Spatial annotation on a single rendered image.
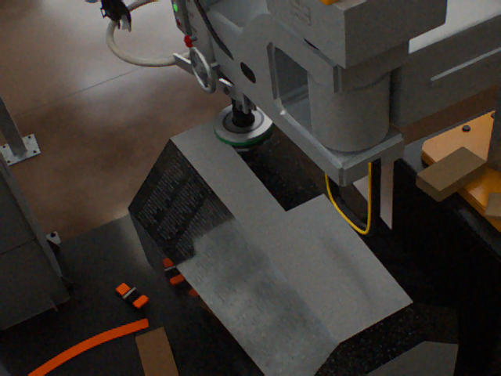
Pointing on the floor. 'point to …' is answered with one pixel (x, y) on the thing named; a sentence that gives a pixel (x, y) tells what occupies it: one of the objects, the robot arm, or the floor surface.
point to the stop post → (12, 156)
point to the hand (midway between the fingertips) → (124, 27)
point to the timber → (157, 353)
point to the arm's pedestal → (26, 258)
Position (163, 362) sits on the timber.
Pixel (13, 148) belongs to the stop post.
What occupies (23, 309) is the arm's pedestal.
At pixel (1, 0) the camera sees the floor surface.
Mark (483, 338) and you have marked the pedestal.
